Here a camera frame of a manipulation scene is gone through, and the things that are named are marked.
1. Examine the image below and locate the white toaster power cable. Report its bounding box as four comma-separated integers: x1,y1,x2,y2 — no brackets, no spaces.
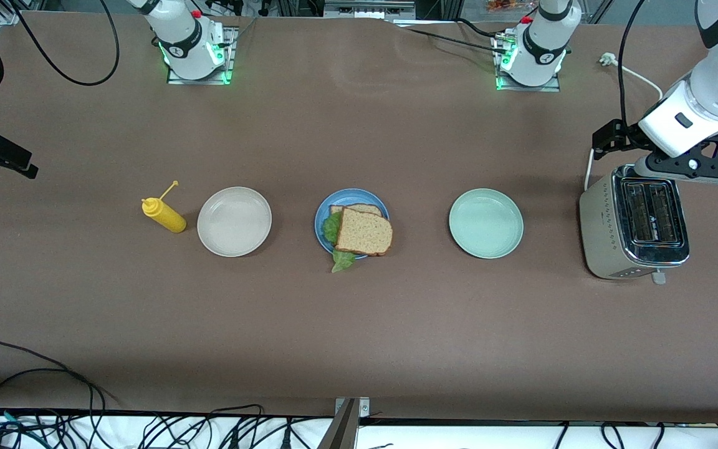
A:
583,52,665,191

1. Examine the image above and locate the green round plate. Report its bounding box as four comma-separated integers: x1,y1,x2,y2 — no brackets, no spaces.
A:
449,188,524,259

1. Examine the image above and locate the silver two-slot toaster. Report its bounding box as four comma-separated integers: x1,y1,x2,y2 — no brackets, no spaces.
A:
579,164,690,284

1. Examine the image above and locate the grey metal box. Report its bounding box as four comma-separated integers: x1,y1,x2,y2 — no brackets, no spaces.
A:
323,0,417,19

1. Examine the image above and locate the beige round plate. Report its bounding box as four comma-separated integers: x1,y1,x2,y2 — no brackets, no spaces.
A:
197,186,272,258

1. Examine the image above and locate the black base cable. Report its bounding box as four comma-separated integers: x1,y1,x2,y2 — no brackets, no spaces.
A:
390,17,509,58

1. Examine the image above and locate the green lettuce leaf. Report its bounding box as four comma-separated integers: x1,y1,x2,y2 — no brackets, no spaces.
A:
322,211,357,274

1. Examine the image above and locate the yellow mustard squeeze bottle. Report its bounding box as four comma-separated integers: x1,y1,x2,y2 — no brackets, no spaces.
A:
141,181,188,234

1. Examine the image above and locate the metal bracket profile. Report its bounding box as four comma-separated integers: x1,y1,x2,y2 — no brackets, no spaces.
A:
318,397,371,449

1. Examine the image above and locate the blue round plate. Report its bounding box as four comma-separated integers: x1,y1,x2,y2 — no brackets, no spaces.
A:
314,188,391,260

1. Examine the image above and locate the toasted bread slice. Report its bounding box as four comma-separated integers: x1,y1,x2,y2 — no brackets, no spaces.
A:
334,207,393,257
329,203,383,219

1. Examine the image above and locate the black looped cable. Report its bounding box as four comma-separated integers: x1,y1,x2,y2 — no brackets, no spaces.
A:
0,340,107,412
0,368,95,415

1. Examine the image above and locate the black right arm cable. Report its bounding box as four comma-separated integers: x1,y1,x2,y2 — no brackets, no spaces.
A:
13,0,121,87

